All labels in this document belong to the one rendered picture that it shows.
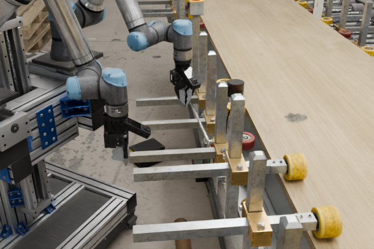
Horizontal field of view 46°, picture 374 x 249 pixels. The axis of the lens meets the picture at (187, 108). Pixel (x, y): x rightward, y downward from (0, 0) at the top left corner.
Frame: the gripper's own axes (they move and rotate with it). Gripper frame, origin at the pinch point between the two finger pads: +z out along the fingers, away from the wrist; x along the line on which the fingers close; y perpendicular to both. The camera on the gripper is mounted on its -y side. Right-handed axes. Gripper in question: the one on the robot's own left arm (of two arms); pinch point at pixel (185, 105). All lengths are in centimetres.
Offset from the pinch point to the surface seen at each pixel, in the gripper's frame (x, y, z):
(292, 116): -31.3, -31.1, -1.4
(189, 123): 1.4, -6.7, 5.0
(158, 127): 13.2, -2.0, 6.4
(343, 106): -57, -33, -1
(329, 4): -161, 86, -6
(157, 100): 3.7, 21.1, 6.4
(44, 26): -11, 403, 72
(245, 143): -4.2, -38.4, -0.8
